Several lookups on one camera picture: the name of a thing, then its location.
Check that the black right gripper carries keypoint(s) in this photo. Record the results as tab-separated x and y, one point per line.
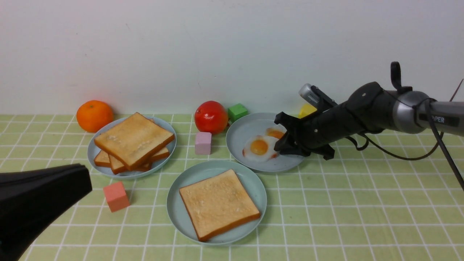
316	131

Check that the fried egg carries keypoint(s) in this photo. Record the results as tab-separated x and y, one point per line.
275	133
260	148

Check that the toast slice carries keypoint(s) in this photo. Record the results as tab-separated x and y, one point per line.
134	140
118	167
218	204
102	159

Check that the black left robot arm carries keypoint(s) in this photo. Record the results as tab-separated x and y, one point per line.
31	200

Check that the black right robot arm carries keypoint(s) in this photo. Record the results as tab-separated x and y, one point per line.
370	109

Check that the yellow cube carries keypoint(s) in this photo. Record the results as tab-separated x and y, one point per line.
306	110

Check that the grey plate with eggs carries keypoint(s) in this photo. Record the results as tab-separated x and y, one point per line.
244	131

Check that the green cube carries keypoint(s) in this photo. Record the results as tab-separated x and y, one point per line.
236	112

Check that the red tomato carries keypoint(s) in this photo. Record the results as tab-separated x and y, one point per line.
211	117

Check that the pink cube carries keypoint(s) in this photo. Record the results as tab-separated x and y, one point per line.
203	143

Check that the light blue front plate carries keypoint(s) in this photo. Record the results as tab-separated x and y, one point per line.
178	213

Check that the salmon red cube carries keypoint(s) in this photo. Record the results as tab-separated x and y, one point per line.
116	196

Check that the orange fruit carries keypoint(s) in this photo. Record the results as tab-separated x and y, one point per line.
94	115

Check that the blue plate with bread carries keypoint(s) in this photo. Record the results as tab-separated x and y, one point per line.
93	150

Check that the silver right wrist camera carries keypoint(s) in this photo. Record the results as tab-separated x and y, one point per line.
315	97

